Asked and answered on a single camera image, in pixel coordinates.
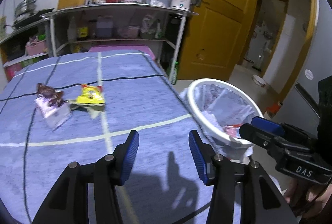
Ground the purple plastic jug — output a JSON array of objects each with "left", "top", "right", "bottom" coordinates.
[{"left": 96, "top": 16, "right": 114, "bottom": 38}]

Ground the bunch of plastic bags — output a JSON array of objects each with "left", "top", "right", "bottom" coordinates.
[{"left": 140, "top": 15, "right": 164, "bottom": 39}]

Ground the dark bottle yellow label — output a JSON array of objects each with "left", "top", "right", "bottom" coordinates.
[{"left": 77, "top": 24, "right": 89, "bottom": 40}]

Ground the low wooden shelf unit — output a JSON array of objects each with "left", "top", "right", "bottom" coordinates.
[{"left": 0, "top": 18, "right": 52, "bottom": 69}]

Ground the pink white wrapper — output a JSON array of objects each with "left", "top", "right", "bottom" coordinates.
[{"left": 34, "top": 96, "right": 71, "bottom": 128}]

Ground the steel steamer pot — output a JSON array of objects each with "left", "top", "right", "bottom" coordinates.
[{"left": 14, "top": 0, "right": 37, "bottom": 18}]

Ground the pink plastic tub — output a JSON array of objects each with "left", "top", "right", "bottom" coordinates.
[{"left": 118, "top": 26, "right": 139, "bottom": 38}]

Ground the yellow snack wrapper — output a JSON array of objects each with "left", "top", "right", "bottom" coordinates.
[{"left": 69, "top": 84, "right": 106, "bottom": 119}]

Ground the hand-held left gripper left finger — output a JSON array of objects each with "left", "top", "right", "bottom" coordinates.
[{"left": 32, "top": 130, "right": 140, "bottom": 224}]

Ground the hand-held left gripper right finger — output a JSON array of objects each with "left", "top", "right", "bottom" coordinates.
[{"left": 188, "top": 130, "right": 299, "bottom": 224}]

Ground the white metal shelf rack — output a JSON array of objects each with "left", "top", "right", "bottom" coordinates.
[{"left": 41, "top": 3, "right": 200, "bottom": 85}]

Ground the black induction cooker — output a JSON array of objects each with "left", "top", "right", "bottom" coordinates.
[{"left": 13, "top": 8, "right": 55, "bottom": 28}]

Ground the yellow wooden door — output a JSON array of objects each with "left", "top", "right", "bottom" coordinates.
[{"left": 178, "top": 0, "right": 261, "bottom": 82}]

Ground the person's right hand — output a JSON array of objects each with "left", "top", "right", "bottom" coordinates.
[{"left": 284, "top": 177, "right": 332, "bottom": 218}]

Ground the white floor bowl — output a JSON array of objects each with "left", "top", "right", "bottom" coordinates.
[{"left": 252, "top": 74, "right": 267, "bottom": 87}]

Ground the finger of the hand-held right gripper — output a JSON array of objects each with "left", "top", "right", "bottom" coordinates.
[
  {"left": 239, "top": 123, "right": 286, "bottom": 160},
  {"left": 251, "top": 116, "right": 312, "bottom": 144}
]

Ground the purple snack wrapper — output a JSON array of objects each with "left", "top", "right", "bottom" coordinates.
[{"left": 36, "top": 83, "right": 65, "bottom": 108}]

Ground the green floor bottle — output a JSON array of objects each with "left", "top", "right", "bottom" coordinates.
[{"left": 170, "top": 61, "right": 180, "bottom": 85}]

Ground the pink plastic basket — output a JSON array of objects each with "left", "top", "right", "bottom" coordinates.
[{"left": 26, "top": 38, "right": 48, "bottom": 56}]

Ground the white plastic bottle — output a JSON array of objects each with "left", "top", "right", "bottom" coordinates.
[{"left": 67, "top": 17, "right": 78, "bottom": 42}]

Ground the white rimmed trash bin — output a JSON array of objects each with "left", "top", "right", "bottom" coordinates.
[
  {"left": 187, "top": 79, "right": 265, "bottom": 149},
  {"left": 179, "top": 84, "right": 260, "bottom": 163}
]

